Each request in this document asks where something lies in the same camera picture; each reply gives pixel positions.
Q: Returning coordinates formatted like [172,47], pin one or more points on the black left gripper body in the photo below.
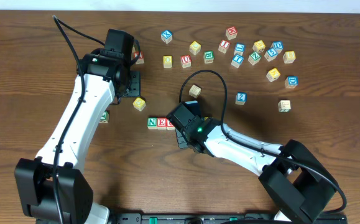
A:
[133,83]

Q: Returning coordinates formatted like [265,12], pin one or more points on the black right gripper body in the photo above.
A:
[182,139]

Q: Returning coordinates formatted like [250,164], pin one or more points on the red u block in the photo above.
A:
[170,126]
[186,61]

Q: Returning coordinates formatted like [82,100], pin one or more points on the red E wooden block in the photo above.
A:
[161,123]

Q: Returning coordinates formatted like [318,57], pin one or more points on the green N wooden block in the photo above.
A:
[152,123]

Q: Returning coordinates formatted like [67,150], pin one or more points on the green J wooden block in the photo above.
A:
[104,118]

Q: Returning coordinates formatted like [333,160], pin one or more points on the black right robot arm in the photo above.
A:
[292,176]

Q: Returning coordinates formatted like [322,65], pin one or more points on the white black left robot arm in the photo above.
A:
[52,187]

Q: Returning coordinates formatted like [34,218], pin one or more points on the yellow block lower left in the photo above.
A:
[139,104]

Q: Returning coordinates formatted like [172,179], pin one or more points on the red Y wooden block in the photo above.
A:
[139,56]

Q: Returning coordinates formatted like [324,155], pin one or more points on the yellow O top block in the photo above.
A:
[167,61]

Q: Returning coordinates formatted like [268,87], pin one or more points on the yellow O side block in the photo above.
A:
[194,91]

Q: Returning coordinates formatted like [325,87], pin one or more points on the blue X wooden block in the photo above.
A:
[166,36]

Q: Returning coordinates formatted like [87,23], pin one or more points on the blue 2 wooden block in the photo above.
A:
[241,98]

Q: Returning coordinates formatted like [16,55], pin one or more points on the yellow block centre top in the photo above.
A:
[195,47]

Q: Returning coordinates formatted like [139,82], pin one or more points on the green B wooden block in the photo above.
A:
[208,56]

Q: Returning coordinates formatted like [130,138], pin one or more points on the blue T wooden block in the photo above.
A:
[237,60]

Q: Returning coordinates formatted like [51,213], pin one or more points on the red I block upper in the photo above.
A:
[224,46]

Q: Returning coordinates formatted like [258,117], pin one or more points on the green 7 wooden block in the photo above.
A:
[284,106]

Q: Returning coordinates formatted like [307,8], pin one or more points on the green Z wooden block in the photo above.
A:
[254,58]

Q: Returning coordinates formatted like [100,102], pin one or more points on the blue L wooden block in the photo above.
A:
[239,49]

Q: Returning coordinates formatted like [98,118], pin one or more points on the yellow picture wooden block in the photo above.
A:
[273,75]

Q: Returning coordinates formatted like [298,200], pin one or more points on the red block far top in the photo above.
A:
[231,33]

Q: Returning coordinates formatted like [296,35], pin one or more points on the yellow monkey picture block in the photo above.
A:
[258,46]

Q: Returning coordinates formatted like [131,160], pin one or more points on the blue D block near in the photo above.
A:
[291,82]

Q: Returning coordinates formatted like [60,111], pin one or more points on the blue d block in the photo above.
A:
[277,46]
[291,82]

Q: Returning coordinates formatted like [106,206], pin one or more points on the blue 5 wooden block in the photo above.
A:
[270,54]

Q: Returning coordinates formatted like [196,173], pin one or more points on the blue D block far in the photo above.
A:
[277,46]

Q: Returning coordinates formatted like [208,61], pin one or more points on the yellow 8 wooden block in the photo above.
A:
[289,57]

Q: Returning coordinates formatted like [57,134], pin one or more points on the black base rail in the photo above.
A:
[137,218]

